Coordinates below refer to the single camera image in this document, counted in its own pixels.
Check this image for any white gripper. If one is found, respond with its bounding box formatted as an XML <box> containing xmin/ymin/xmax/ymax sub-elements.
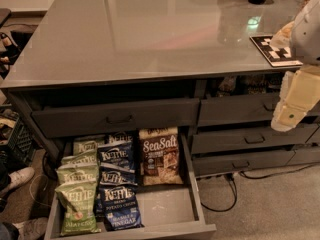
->
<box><xmin>270</xmin><ymin>21</ymin><xmax>320</xmax><ymax>132</ymax></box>

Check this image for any brown sea salt chip bag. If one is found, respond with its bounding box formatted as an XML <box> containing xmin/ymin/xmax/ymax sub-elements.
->
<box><xmin>139</xmin><ymin>127</ymin><xmax>183</xmax><ymax>186</ymax></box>

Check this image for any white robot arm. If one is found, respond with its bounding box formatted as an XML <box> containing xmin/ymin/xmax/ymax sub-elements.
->
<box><xmin>271</xmin><ymin>0</ymin><xmax>320</xmax><ymax>132</ymax></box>

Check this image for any grey top right drawer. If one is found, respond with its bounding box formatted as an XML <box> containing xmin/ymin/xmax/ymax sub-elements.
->
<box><xmin>198</xmin><ymin>93</ymin><xmax>279</xmax><ymax>127</ymax></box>

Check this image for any grey middle right drawer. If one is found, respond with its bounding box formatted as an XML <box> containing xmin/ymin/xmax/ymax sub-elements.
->
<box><xmin>191</xmin><ymin>124</ymin><xmax>318</xmax><ymax>154</ymax></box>

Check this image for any grey bottom right drawer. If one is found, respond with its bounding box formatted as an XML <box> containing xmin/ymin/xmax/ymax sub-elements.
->
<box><xmin>193</xmin><ymin>150</ymin><xmax>295</xmax><ymax>177</ymax></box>

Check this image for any grey cabinet counter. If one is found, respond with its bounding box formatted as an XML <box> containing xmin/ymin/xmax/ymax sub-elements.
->
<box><xmin>2</xmin><ymin>0</ymin><xmax>320</xmax><ymax>166</ymax></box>

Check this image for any back blue chip bag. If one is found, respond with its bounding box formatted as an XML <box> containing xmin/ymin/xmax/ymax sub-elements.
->
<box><xmin>106</xmin><ymin>132</ymin><xmax>133</xmax><ymax>144</ymax></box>

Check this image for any open grey middle drawer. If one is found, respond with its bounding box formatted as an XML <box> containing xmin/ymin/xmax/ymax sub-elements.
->
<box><xmin>44</xmin><ymin>134</ymin><xmax>216</xmax><ymax>240</ymax></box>

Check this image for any front blue vinegar chip bag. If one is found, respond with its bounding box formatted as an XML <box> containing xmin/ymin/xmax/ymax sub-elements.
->
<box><xmin>99</xmin><ymin>185</ymin><xmax>142</xmax><ymax>231</ymax></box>

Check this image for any back green chip bag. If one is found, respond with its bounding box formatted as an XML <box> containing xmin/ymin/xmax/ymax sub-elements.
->
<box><xmin>73</xmin><ymin>135</ymin><xmax>105</xmax><ymax>155</ymax></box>

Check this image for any grey top left drawer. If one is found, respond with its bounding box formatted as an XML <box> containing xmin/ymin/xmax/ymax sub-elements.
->
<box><xmin>32</xmin><ymin>98</ymin><xmax>199</xmax><ymax>138</ymax></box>

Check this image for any front green jalapeno chip bag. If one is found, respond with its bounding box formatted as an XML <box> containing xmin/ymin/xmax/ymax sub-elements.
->
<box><xmin>55</xmin><ymin>180</ymin><xmax>101</xmax><ymax>236</ymax></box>

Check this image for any black white fiducial marker board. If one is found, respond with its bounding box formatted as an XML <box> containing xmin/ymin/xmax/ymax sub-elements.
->
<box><xmin>250</xmin><ymin>35</ymin><xmax>302</xmax><ymax>67</ymax></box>

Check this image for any black plastic crate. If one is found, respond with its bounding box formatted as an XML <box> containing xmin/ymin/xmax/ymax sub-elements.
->
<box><xmin>0</xmin><ymin>108</ymin><xmax>35</xmax><ymax>170</ymax></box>

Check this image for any white sneaker lower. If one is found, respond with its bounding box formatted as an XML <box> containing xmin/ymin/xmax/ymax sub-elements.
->
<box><xmin>13</xmin><ymin>217</ymin><xmax>48</xmax><ymax>240</ymax></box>

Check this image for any black power cable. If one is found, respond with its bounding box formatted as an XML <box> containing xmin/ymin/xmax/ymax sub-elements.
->
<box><xmin>199</xmin><ymin>163</ymin><xmax>320</xmax><ymax>214</ymax></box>

